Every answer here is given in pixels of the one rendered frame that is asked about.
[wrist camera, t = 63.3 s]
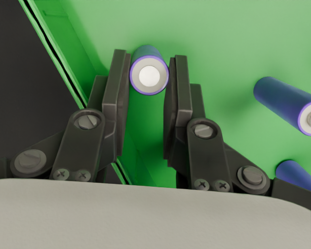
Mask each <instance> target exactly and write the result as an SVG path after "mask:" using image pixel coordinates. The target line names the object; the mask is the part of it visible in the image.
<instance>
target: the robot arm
mask: <svg viewBox="0 0 311 249"><path fill-rule="evenodd" d="M130 61H131V53H126V50H122V49H115V50H114V54H113V58H112V63H111V67H110V71H109V76H102V75H96V77H95V80H94V83H93V87H92V90H91V94H90V97H89V100H88V104H87V107H86V108H84V109H80V110H78V111H75V112H74V113H73V114H72V115H71V116H70V118H69V121H68V124H67V127H66V129H64V130H62V131H60V132H58V133H56V134H54V135H52V136H50V137H48V138H46V139H44V140H42V141H40V142H38V143H36V144H34V145H32V146H30V147H28V148H26V149H24V150H22V151H20V152H19V153H17V154H16V155H15V156H14V157H13V158H12V159H10V160H6V157H4V158H0V249H311V191H310V190H307V189H305V188H302V187H299V186H297V185H294V184H292V183H289V182H286V181H284V180H281V179H278V178H276V177H275V178H274V179H270V178H269V177H268V176H267V174H266V173H265V172H264V171H263V170H262V169H261V168H260V167H258V166H257V165H255V164H254V163H253V162H251V161H250V160H248V159H247V158H246V157H245V156H243V155H242V154H240V153H239V152H238V151H236V150H235V149H233V148H232V147H231V146H229V145H228V144H227V143H225V142H224V141H223V136H222V131H221V129H220V127H219V125H218V124H217V123H215V122H214V121H213V120H210V119H207V118H206V115H205V108H204V102H203V95H202V89H201V84H195V83H190V78H189V69H188V59H187V56H186V55H175V58H174V57H171V58H170V63H169V81H168V85H167V86H166V91H165V97H164V105H163V159H164V160H167V167H172V168H174V169H175V170H176V188H164V187H150V186H136V185H121V184H108V183H105V179H106V174H107V166H108V165H109V164H111V163H117V156H122V150H123V142H124V135H125V127H126V120H127V112H128V105H129V86H130V81H129V69H130Z"/></svg>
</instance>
